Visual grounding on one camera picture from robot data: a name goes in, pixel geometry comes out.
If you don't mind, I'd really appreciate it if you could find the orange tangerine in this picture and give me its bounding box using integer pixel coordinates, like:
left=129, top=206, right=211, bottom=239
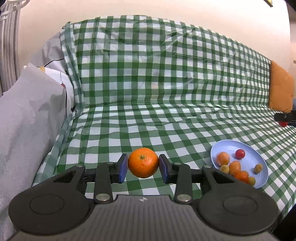
left=128, top=148, right=159, bottom=178
left=234, top=171, right=249, bottom=184

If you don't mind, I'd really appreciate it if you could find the yellow small fruit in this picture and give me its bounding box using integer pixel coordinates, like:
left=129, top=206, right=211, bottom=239
left=248, top=176, right=256, bottom=186
left=253, top=164, right=263, bottom=174
left=219, top=165, right=230, bottom=174

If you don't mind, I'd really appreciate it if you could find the orange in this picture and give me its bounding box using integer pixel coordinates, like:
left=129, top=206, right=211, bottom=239
left=229, top=161, right=241, bottom=176
left=216, top=152, right=230, bottom=166

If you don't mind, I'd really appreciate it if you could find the red tomato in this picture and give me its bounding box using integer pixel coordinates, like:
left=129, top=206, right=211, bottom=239
left=278, top=121, right=288, bottom=128
left=235, top=149, right=245, bottom=160

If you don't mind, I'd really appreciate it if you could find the orange cushion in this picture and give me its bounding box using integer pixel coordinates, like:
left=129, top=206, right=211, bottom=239
left=268, top=60, right=294, bottom=113

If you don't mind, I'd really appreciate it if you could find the light blue plate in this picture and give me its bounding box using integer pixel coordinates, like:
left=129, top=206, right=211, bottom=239
left=210, top=140, right=268, bottom=189

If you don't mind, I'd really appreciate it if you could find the green white checkered cloth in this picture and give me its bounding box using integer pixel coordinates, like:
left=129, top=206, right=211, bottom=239
left=34, top=15, right=295, bottom=216

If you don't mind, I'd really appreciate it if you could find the grey white bedding pile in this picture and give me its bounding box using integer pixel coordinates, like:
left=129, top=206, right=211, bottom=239
left=1, top=34, right=75, bottom=240

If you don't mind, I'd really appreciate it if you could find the white metal rack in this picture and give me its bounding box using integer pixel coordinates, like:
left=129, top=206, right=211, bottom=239
left=1, top=0, right=30, bottom=95

